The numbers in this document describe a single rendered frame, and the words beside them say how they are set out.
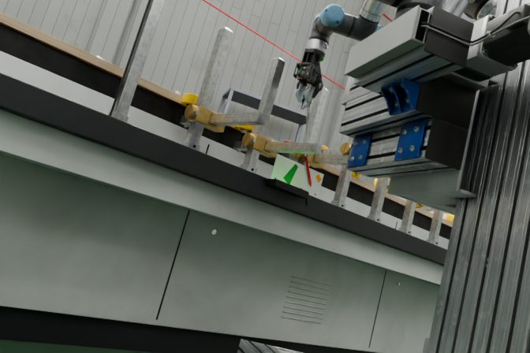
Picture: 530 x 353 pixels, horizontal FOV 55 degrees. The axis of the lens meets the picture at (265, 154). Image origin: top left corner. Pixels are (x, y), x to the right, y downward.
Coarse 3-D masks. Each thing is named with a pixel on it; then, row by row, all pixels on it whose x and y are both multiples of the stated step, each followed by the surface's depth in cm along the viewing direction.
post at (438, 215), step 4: (436, 212) 257; (440, 212) 256; (436, 216) 256; (440, 216) 256; (432, 220) 257; (436, 220) 256; (440, 220) 256; (432, 224) 256; (436, 224) 255; (440, 224) 256; (432, 228) 256; (436, 228) 254; (432, 232) 255; (436, 232) 254; (428, 236) 256; (432, 236) 254; (436, 236) 254; (436, 240) 254
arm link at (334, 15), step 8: (328, 8) 172; (336, 8) 172; (320, 16) 176; (328, 16) 171; (336, 16) 172; (344, 16) 173; (352, 16) 176; (320, 24) 177; (328, 24) 174; (336, 24) 173; (344, 24) 174; (352, 24) 175; (320, 32) 181; (328, 32) 179; (336, 32) 177; (344, 32) 176
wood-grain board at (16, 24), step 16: (0, 16) 143; (32, 32) 148; (64, 48) 154; (96, 64) 161; (112, 64) 164; (144, 80) 171; (176, 96) 179; (352, 176) 242; (416, 208) 277; (448, 224) 298
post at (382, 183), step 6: (378, 180) 227; (384, 180) 226; (378, 186) 226; (384, 186) 226; (378, 192) 225; (384, 192) 226; (378, 198) 224; (372, 204) 225; (378, 204) 223; (372, 210) 224; (378, 210) 223; (378, 216) 224
